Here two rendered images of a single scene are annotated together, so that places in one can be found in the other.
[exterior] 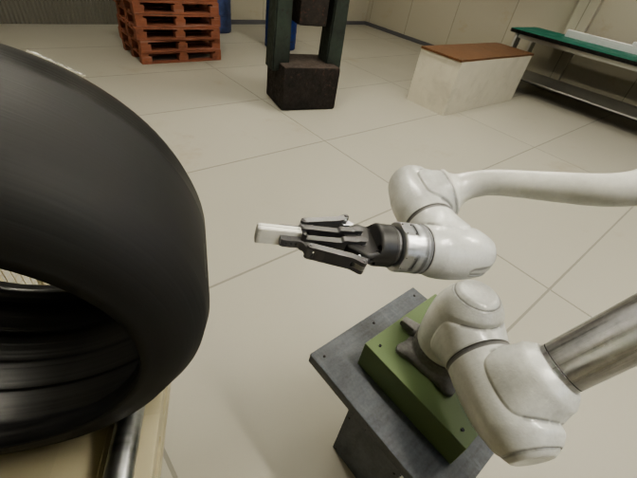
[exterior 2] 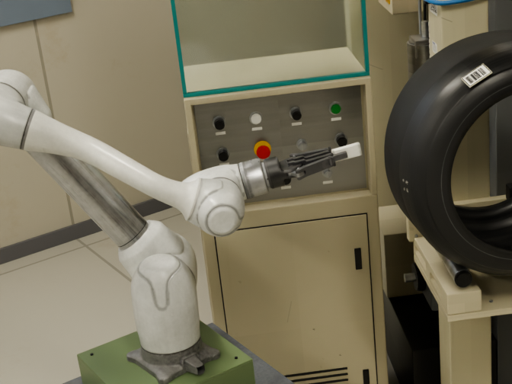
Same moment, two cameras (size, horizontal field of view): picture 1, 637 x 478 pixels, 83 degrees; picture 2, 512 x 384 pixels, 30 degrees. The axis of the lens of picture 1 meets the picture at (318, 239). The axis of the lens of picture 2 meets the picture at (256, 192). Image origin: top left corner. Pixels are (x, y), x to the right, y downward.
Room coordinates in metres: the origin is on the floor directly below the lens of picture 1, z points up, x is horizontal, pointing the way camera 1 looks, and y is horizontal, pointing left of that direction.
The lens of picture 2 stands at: (2.59, 0.42, 2.04)
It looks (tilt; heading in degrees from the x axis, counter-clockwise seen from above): 22 degrees down; 195
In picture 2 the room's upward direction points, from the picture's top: 6 degrees counter-clockwise
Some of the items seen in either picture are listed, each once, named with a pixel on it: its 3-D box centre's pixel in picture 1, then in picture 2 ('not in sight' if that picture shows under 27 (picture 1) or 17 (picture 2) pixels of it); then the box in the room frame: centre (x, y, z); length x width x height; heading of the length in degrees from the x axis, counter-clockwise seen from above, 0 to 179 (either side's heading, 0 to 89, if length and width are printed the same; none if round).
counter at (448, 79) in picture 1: (471, 75); not in sight; (5.85, -1.80, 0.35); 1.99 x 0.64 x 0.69; 135
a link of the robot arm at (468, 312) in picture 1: (463, 321); (164, 298); (0.60, -0.39, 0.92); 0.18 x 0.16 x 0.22; 16
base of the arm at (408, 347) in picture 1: (435, 343); (176, 350); (0.62, -0.37, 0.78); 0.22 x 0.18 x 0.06; 51
